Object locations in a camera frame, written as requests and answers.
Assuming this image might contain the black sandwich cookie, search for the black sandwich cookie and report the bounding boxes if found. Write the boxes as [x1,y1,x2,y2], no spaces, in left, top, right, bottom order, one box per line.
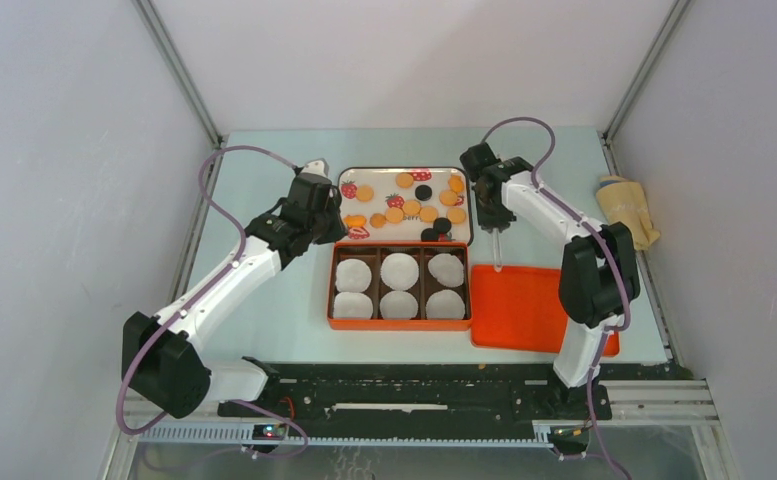
[420,228,440,243]
[414,184,432,202]
[432,217,453,235]

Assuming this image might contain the strawberry print serving tray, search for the strawberry print serving tray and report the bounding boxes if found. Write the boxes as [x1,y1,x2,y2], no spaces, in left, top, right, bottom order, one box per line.
[338,167,474,245]

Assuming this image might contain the orange cookie box with dividers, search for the orange cookie box with dividers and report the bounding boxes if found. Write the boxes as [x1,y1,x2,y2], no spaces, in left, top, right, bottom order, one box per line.
[327,242,473,331]

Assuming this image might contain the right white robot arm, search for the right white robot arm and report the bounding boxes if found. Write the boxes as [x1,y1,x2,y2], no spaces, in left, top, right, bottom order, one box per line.
[460,142,640,418]

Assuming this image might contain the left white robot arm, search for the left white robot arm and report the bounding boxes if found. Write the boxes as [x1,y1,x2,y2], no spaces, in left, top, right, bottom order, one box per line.
[121,171,347,418]

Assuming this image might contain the round tan biscuit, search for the round tan biscuit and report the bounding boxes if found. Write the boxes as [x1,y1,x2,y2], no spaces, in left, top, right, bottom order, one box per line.
[385,207,405,224]
[446,207,467,225]
[419,206,439,223]
[402,200,422,217]
[355,185,375,203]
[439,189,459,207]
[369,213,387,229]

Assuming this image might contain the white paper cupcake liner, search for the white paper cupcake liner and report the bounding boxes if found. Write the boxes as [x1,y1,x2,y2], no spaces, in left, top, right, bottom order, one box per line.
[379,291,419,320]
[380,253,419,291]
[335,258,372,293]
[332,292,374,319]
[427,253,465,288]
[425,289,466,320]

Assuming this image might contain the orange box lid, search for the orange box lid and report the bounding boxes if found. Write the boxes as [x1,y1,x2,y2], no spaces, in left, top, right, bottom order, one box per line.
[470,264,622,358]

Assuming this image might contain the swirl tan cookie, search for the swirl tan cookie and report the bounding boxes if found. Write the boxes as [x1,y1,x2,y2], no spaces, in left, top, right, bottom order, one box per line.
[395,172,415,189]

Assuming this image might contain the beige cloth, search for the beige cloth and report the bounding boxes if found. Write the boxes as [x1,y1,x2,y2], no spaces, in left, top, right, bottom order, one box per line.
[595,176,660,251]

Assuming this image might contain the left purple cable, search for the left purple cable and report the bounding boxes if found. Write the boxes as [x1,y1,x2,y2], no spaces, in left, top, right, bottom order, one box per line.
[115,144,310,460]

